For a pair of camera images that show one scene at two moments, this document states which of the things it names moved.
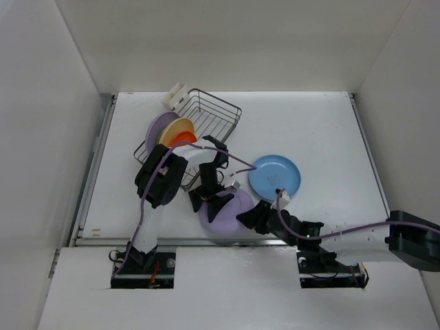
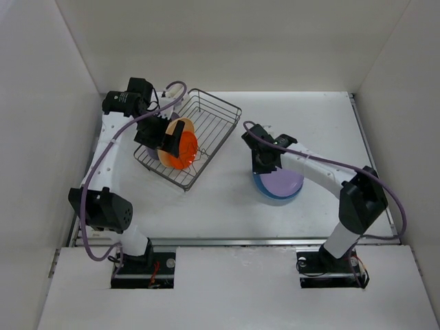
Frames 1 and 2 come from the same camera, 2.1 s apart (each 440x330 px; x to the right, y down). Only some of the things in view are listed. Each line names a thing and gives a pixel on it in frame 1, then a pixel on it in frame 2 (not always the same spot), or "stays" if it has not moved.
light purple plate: x=225 y=225 → x=281 y=182
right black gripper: x=255 y=216 → x=258 y=168
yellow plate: x=170 y=130 stays
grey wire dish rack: x=210 y=116 stays
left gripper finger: x=215 y=205 → x=171 y=144
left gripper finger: x=196 y=201 → x=148 y=139
